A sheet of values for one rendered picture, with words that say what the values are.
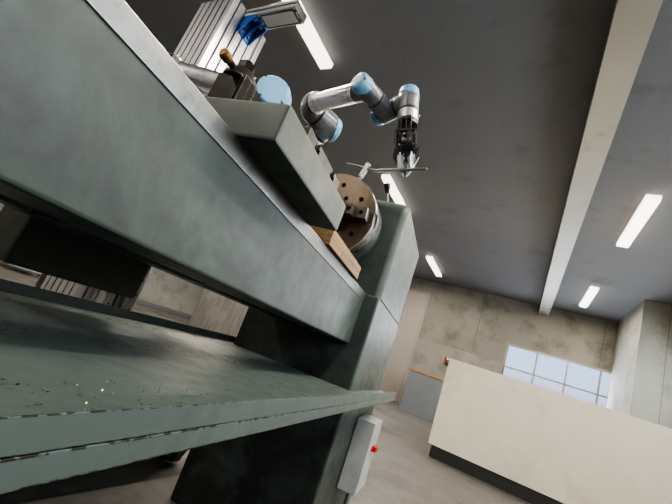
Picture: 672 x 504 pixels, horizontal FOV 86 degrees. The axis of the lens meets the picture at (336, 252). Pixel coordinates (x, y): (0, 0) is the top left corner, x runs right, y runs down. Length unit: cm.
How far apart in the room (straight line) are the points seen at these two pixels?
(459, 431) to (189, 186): 381
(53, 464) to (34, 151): 23
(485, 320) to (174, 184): 914
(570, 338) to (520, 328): 96
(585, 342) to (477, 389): 562
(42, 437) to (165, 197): 26
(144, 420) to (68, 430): 6
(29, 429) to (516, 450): 393
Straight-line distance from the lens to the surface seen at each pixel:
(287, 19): 202
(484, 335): 936
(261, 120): 52
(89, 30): 40
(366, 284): 131
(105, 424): 31
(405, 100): 143
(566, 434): 407
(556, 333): 941
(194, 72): 143
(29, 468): 29
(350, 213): 118
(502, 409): 405
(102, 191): 41
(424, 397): 758
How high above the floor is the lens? 65
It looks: 14 degrees up
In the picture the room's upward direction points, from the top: 20 degrees clockwise
